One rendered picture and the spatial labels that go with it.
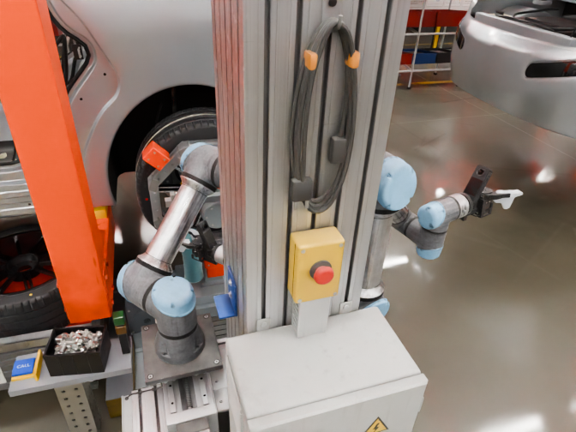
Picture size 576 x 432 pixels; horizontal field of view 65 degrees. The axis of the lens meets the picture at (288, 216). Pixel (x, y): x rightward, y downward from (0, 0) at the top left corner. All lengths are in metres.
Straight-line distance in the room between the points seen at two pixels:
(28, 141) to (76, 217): 0.31
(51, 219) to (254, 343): 1.05
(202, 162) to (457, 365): 1.81
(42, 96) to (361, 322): 1.14
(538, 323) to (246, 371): 2.43
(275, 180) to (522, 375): 2.22
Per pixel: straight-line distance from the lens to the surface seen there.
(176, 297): 1.32
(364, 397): 0.87
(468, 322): 2.93
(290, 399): 0.85
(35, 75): 1.57
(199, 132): 2.04
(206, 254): 1.86
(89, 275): 1.92
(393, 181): 1.08
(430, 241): 1.44
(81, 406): 2.17
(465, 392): 2.58
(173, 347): 1.41
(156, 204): 2.08
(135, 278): 1.41
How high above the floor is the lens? 1.93
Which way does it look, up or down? 33 degrees down
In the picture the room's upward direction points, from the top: 3 degrees clockwise
